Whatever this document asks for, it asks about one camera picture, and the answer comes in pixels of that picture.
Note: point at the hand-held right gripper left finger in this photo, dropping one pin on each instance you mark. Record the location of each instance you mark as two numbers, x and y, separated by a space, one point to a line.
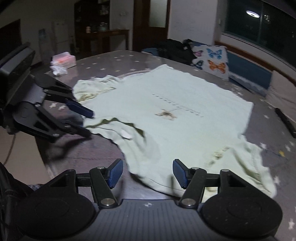
115 172

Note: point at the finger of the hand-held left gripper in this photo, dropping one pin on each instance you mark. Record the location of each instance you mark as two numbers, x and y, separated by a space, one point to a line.
81 110
78 131

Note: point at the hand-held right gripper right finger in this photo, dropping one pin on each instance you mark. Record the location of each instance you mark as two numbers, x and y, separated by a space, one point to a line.
179 172

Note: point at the light green t-shirt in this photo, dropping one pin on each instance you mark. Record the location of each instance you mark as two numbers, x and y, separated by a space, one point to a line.
185 120

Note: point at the crumpled white tissue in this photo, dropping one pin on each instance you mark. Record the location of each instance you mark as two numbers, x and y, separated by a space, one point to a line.
57 70

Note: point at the water dispenser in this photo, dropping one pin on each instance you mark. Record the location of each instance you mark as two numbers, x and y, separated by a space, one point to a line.
45 46

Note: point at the pink white tissue box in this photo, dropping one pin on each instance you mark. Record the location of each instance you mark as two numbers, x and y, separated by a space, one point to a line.
64 60

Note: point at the grey star print tablecloth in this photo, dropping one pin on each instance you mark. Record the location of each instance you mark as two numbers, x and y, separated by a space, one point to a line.
115 62

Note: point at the white refrigerator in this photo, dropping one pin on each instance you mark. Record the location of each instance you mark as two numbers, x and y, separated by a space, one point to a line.
61 34

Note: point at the wooden side table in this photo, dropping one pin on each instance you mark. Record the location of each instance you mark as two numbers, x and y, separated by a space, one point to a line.
104 34

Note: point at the person's dark clothing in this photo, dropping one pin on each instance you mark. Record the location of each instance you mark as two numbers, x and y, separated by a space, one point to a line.
9 190

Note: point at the dark wooden cabinet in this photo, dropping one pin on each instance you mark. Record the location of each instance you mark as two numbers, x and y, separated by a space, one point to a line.
92 14

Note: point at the wooden door with glass pane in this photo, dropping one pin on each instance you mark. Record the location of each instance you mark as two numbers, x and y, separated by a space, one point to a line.
141 23

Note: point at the black clothing heap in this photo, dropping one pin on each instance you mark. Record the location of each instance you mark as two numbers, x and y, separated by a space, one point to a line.
178 51

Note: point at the butterfly print pillow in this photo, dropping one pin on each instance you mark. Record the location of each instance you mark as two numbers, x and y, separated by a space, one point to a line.
215 60

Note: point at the black remote bar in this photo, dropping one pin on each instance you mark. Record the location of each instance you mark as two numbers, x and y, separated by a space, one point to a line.
285 120

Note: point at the blue bench cushion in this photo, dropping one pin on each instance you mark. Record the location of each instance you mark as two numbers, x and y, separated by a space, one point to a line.
249 74

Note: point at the grey pillow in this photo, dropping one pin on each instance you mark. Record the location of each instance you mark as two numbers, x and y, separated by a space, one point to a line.
282 92

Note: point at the wooden bench backrest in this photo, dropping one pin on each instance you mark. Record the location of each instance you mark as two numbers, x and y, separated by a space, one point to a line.
254 59

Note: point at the dark window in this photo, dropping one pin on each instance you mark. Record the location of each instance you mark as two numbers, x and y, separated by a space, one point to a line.
242 23

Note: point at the dark wall panel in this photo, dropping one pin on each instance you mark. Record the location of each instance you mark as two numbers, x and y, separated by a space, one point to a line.
10 39

